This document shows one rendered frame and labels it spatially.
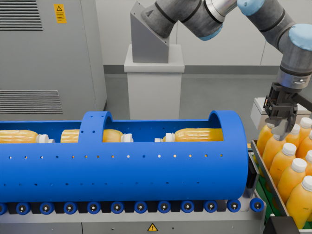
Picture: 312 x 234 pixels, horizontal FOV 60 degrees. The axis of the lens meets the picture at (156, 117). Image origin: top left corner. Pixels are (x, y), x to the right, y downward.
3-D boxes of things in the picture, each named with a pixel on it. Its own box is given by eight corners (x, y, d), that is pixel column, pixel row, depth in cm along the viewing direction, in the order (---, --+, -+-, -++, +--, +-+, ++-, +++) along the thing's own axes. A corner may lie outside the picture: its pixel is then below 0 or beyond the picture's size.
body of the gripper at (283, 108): (262, 108, 94) (270, 77, 87) (286, 108, 94) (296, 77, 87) (269, 122, 88) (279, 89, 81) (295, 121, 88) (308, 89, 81)
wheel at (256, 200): (248, 197, 88) (250, 198, 86) (262, 197, 88) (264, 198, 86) (249, 211, 88) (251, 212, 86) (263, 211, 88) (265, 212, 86)
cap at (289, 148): (284, 145, 92) (286, 141, 91) (296, 150, 90) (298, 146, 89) (280, 151, 90) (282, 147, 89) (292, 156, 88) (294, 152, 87)
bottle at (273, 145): (262, 180, 104) (274, 143, 93) (255, 166, 109) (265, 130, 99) (280, 178, 104) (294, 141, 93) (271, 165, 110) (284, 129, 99)
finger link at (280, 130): (266, 140, 94) (271, 116, 90) (283, 140, 94) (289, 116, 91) (269, 145, 92) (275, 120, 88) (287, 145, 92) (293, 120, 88)
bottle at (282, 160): (269, 177, 105) (282, 140, 94) (287, 187, 101) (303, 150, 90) (261, 188, 101) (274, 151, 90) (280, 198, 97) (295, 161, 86)
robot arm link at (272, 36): (275, 3, 87) (295, 14, 77) (294, 27, 92) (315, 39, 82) (252, 26, 91) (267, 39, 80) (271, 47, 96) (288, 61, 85)
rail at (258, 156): (250, 145, 113) (251, 139, 111) (252, 145, 113) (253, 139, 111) (290, 235, 80) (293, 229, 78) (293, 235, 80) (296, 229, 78)
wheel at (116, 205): (113, 197, 88) (112, 198, 86) (126, 201, 88) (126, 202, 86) (108, 210, 88) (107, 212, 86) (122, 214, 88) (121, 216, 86)
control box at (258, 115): (250, 116, 121) (254, 96, 115) (294, 116, 122) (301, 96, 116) (256, 130, 113) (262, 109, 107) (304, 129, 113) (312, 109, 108)
